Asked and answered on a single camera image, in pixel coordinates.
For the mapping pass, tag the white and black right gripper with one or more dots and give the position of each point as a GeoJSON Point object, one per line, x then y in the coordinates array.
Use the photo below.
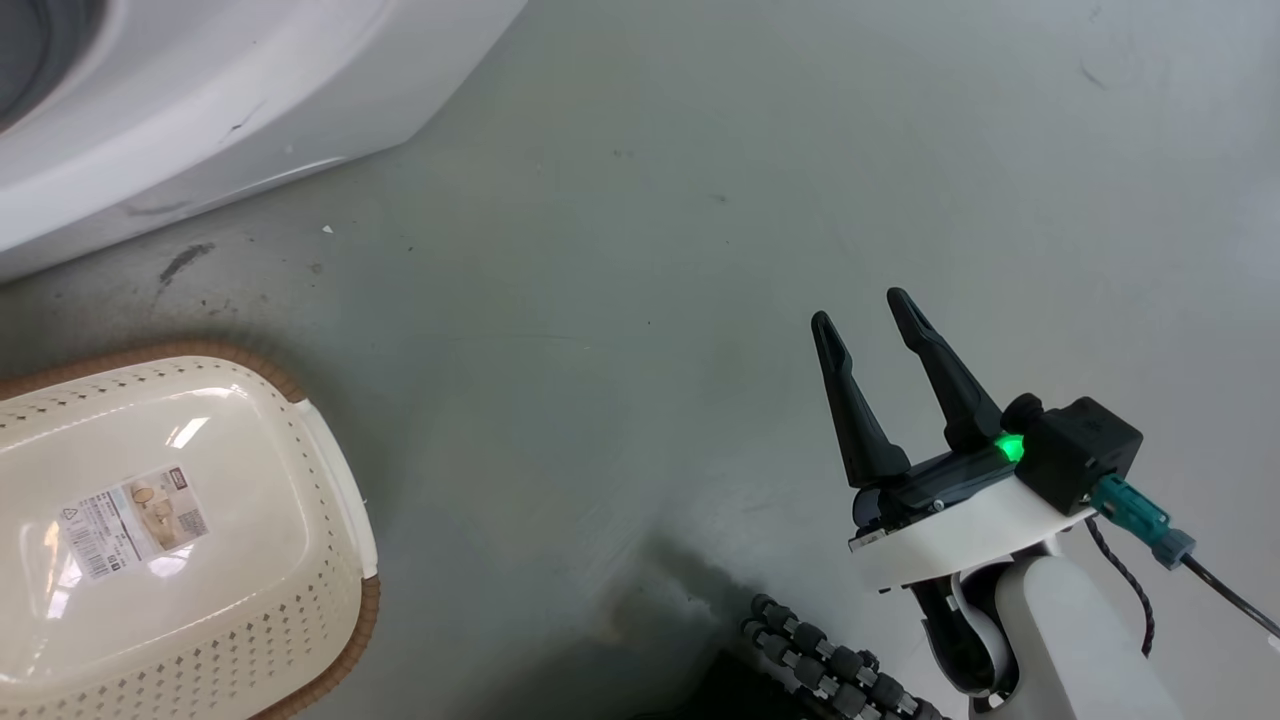
{"type": "Point", "coordinates": [960, 525]}

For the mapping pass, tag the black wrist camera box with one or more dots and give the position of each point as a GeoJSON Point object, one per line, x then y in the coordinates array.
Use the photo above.
{"type": "Point", "coordinates": [1075, 450]}

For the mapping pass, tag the white washing machine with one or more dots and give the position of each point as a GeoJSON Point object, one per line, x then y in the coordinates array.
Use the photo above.
{"type": "Point", "coordinates": [190, 110]}

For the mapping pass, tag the grey washing machine door seal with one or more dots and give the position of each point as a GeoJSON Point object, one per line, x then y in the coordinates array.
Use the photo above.
{"type": "Point", "coordinates": [30, 40]}

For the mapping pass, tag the paper label sticker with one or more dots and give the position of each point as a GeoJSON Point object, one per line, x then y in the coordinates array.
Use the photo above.
{"type": "Point", "coordinates": [130, 522]}

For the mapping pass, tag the cream perforated laundry basket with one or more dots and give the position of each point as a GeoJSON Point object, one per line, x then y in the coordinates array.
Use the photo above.
{"type": "Point", "coordinates": [200, 560]}

